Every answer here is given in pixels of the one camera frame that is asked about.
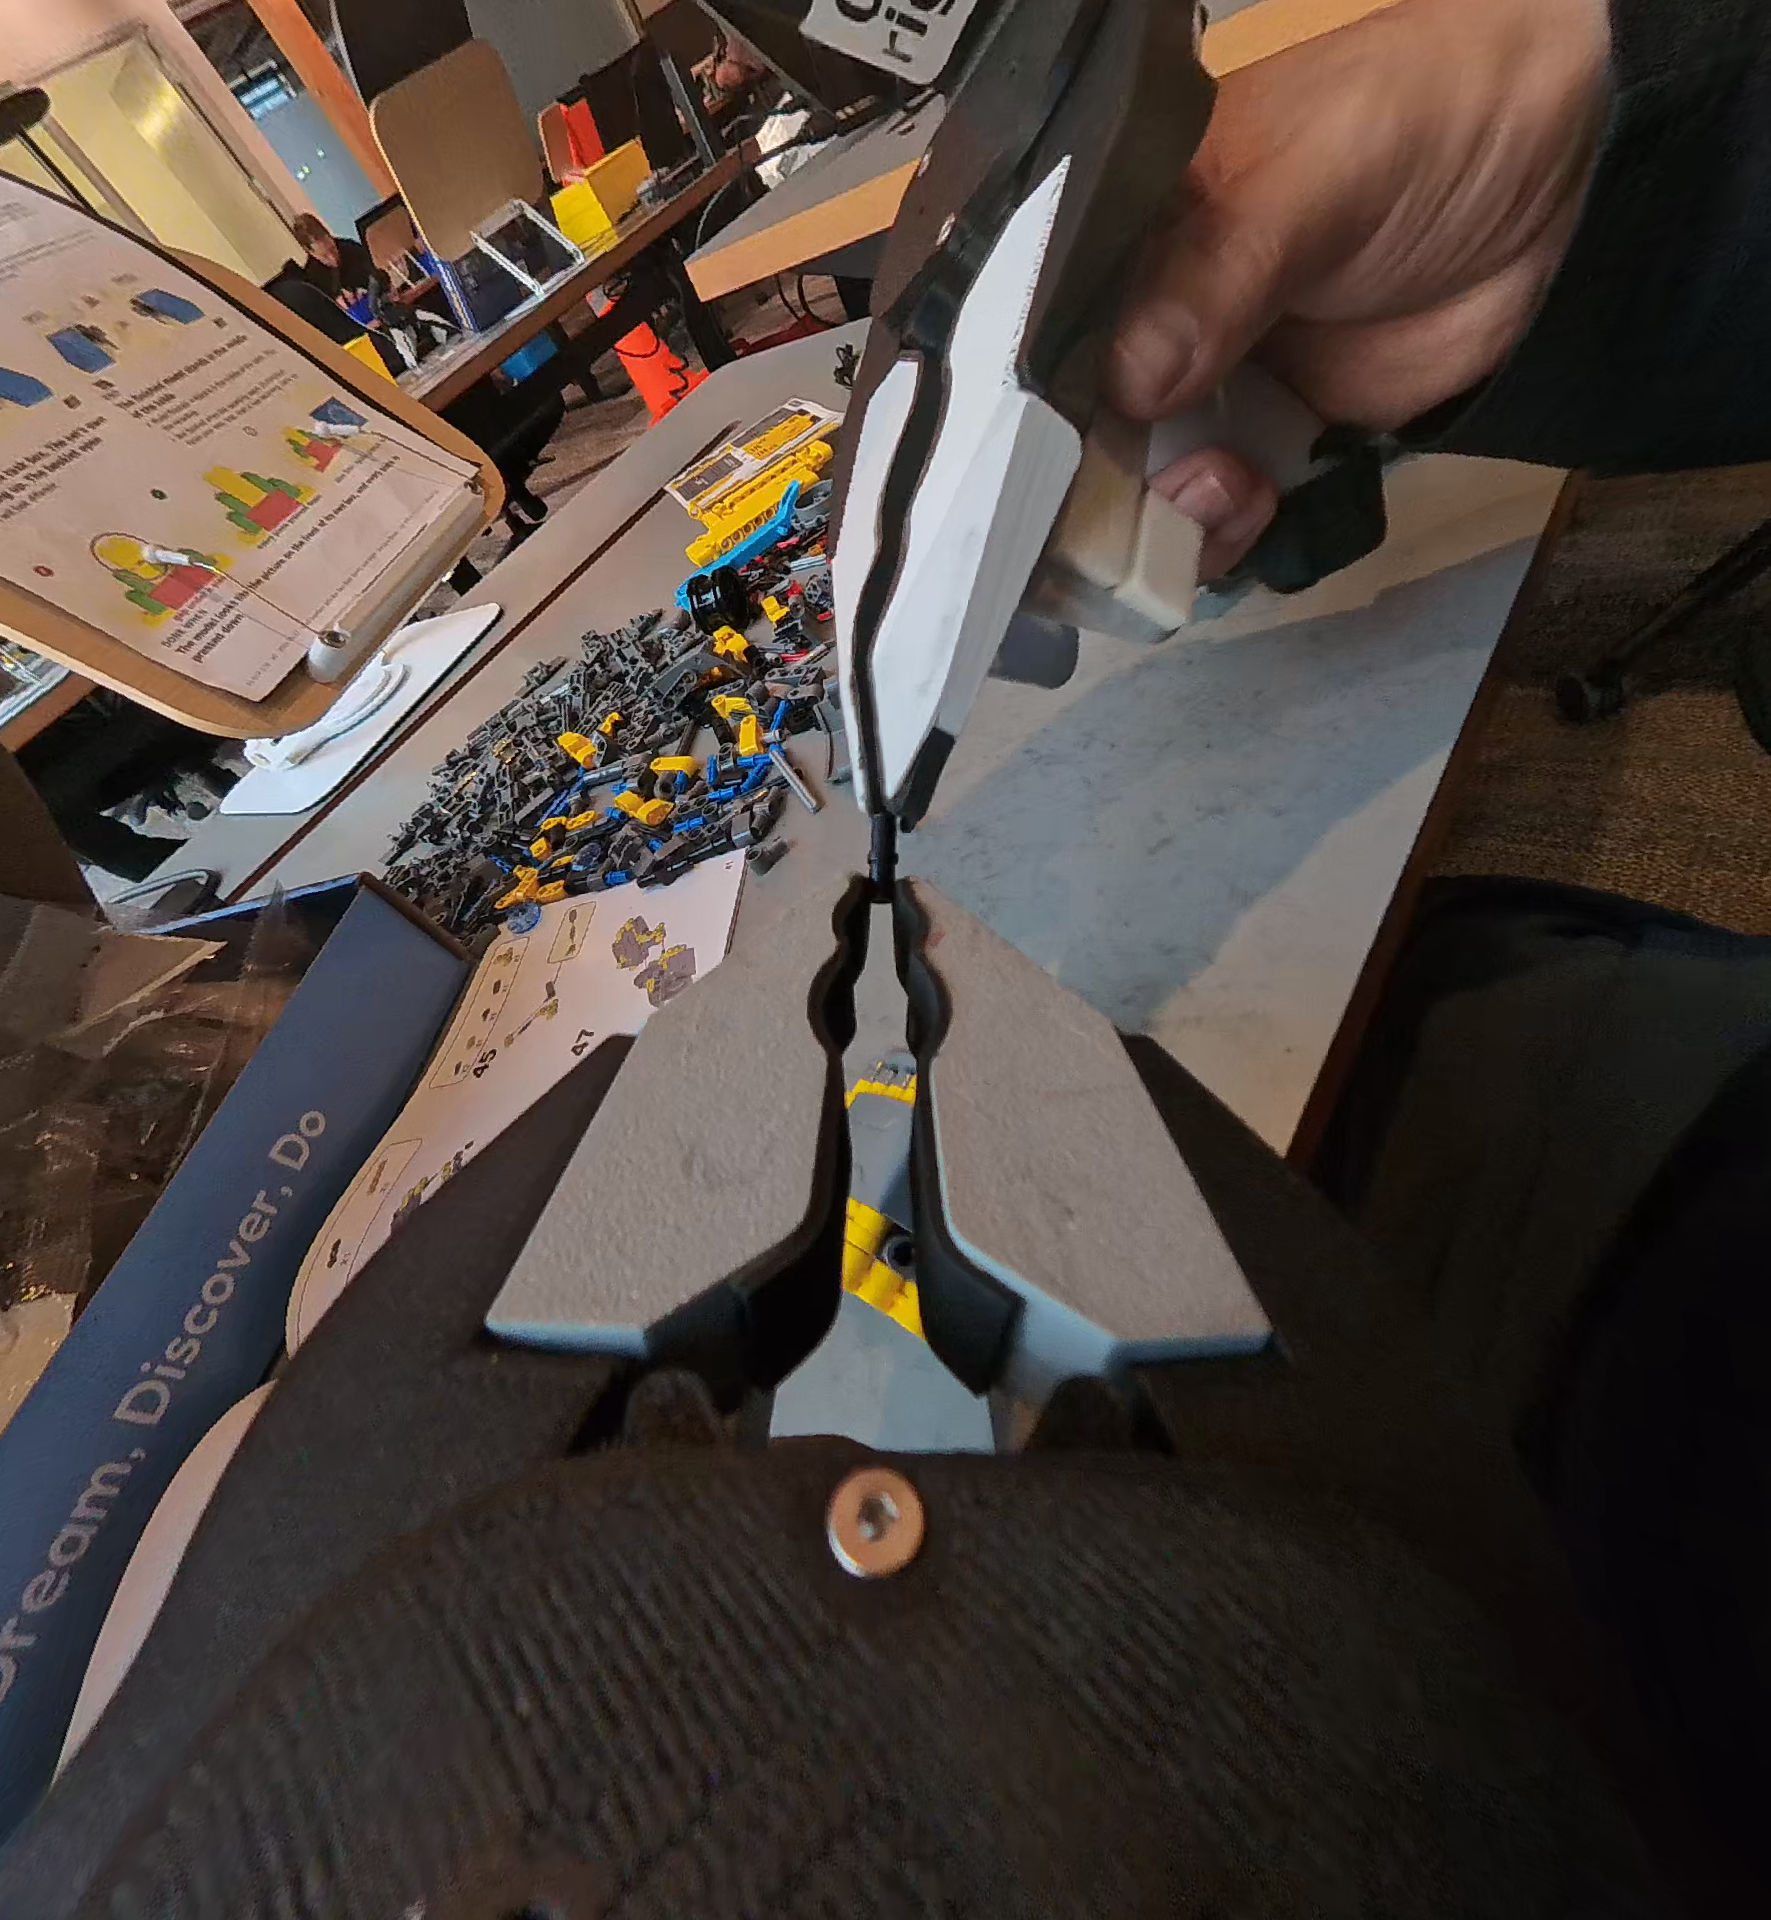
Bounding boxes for yellow storage bins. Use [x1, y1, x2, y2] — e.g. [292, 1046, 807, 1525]
[548, 140, 656, 250]

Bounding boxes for open instruction booklet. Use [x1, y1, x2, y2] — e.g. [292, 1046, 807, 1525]
[52, 848, 754, 1780]

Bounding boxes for yellow grey sticker sheet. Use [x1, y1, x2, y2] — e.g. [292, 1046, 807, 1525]
[663, 399, 846, 519]

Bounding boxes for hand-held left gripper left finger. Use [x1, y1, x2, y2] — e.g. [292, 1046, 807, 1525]
[484, 874, 880, 1411]

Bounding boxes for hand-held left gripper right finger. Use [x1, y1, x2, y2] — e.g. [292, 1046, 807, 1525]
[889, 879, 1277, 1393]

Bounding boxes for orange traffic cone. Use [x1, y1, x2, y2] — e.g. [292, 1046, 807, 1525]
[612, 322, 714, 429]

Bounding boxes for pile of building bricks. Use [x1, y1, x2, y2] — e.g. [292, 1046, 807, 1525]
[382, 496, 858, 924]

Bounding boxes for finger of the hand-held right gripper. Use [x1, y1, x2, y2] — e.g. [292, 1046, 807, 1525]
[829, 353, 922, 815]
[878, 153, 1085, 831]

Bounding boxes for grey desk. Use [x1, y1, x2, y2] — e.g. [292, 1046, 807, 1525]
[151, 315, 1578, 1443]

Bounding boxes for person's dark sweater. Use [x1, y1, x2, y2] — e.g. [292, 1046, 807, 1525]
[1517, 990, 1771, 1920]

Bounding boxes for plywood board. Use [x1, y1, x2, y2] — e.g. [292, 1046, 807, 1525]
[368, 37, 550, 226]

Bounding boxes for dark blue cardboard box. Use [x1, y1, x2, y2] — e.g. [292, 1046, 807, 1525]
[0, 874, 474, 1920]

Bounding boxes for person's right hand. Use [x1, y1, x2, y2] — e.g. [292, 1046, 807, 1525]
[1096, 0, 1614, 580]

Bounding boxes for person's right forearm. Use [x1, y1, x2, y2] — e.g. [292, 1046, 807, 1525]
[1425, 0, 1771, 474]

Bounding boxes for long yellow brick panel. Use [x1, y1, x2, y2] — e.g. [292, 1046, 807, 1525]
[687, 488, 827, 563]

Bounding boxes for crumpled clear plastic bags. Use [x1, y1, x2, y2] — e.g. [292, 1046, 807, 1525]
[0, 886, 361, 1503]

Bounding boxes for adjoining grey table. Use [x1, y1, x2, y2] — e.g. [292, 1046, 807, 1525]
[151, 426, 746, 903]

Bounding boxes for printed instruction sheet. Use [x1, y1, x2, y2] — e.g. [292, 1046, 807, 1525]
[0, 152, 482, 703]

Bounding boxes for small yellow grey brick assembly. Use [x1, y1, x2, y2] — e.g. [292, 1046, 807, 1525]
[841, 1058, 929, 1336]

